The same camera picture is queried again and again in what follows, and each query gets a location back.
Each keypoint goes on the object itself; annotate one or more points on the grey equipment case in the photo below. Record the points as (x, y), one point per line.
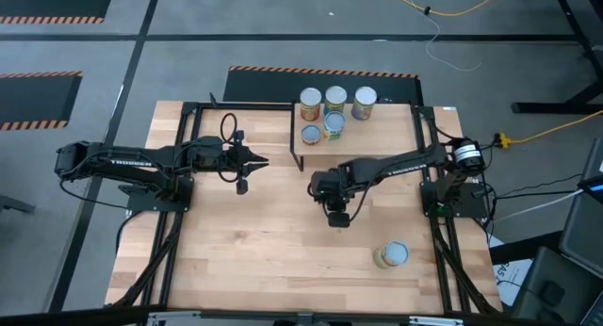
(584, 236)

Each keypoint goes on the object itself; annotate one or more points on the black aluminium table frame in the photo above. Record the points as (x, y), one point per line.
(245, 106)

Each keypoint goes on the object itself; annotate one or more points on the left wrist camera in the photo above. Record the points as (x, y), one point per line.
(241, 187)

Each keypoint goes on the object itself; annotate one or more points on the pineapple rings can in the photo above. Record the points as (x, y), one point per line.
(311, 97)

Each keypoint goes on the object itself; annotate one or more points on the black hazard-striped floor mat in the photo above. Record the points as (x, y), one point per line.
(47, 1)
(264, 88)
(33, 100)

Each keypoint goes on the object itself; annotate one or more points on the silver mount bracket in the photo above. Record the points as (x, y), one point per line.
(169, 318)
(435, 321)

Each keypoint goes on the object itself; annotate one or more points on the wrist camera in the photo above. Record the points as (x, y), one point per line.
(241, 187)
(338, 219)

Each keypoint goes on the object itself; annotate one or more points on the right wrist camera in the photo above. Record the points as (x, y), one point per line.
(338, 219)

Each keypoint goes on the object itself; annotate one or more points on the mandarin orange can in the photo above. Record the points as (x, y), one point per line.
(397, 253)

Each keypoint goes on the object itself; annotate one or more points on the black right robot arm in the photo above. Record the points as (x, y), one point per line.
(400, 165)

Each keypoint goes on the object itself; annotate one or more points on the black desk leg frame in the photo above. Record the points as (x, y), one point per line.
(542, 108)

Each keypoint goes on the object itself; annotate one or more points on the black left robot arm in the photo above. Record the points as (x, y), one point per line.
(132, 163)

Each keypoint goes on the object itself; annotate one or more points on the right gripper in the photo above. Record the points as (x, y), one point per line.
(332, 189)

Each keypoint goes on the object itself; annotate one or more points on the wooden shelf with black legs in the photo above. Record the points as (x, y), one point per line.
(377, 137)

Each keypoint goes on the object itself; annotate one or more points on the blue mixed fruit can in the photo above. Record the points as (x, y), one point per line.
(335, 95)

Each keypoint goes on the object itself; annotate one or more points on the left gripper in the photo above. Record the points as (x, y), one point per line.
(214, 157)

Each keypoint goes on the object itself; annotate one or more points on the dark computer tower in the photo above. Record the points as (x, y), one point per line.
(556, 293)

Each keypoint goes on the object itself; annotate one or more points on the green sliced peaches can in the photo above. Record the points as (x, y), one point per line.
(311, 134)

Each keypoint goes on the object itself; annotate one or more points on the white printed paper sheet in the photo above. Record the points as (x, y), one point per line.
(511, 279)

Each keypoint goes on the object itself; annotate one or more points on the smiling pineapple cartoon can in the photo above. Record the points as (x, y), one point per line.
(365, 96)

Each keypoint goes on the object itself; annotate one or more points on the tall peach label can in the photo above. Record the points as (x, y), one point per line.
(334, 122)

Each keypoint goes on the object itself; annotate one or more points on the grey furniture foot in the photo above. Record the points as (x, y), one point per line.
(16, 204)

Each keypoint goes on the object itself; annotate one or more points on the small blue-lit screen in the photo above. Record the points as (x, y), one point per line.
(594, 188)

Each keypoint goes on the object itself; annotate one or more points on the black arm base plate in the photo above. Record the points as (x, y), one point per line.
(471, 208)
(141, 204)

